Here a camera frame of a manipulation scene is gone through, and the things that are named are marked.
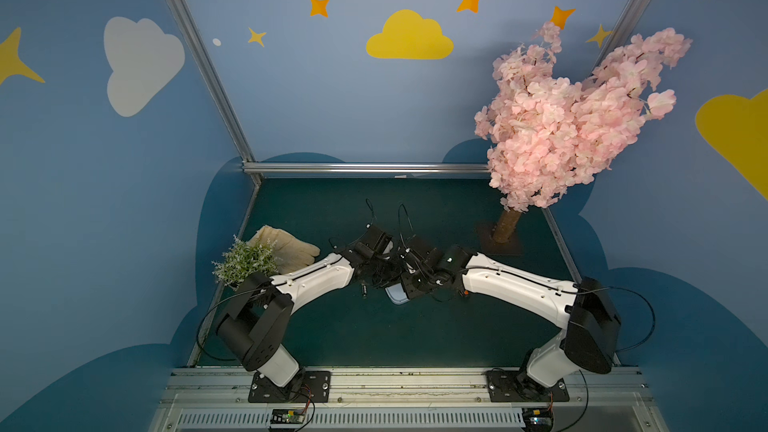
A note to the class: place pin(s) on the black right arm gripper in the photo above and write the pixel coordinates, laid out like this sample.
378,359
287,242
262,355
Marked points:
414,279

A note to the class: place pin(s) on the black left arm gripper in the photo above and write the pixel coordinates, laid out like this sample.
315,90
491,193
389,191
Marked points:
380,267

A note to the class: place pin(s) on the white alarm device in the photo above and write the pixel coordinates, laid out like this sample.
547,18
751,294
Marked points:
397,294

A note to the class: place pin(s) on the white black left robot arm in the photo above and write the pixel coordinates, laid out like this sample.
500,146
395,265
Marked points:
256,317

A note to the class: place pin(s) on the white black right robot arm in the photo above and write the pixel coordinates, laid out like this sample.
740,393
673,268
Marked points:
588,321

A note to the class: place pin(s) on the rusty tree trunk pole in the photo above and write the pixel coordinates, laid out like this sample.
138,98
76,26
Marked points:
505,226

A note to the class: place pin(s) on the small green potted plant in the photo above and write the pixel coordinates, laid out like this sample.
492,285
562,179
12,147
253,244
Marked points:
243,259

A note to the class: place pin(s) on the pink blossom artificial tree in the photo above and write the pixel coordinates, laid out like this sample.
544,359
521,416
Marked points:
549,133

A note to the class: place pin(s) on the left controller board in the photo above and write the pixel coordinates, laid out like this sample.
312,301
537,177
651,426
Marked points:
287,418

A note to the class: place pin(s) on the controller board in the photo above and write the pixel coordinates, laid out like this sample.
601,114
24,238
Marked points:
537,419
287,418

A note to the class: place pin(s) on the right controller board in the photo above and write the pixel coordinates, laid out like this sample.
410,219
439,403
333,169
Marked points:
537,419

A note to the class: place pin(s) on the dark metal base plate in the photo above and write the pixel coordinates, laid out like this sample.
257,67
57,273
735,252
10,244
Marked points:
488,246

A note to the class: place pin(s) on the aluminium back frame bar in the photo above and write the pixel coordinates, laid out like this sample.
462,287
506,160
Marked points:
362,169

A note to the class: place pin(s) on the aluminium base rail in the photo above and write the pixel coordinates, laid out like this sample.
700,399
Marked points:
407,399

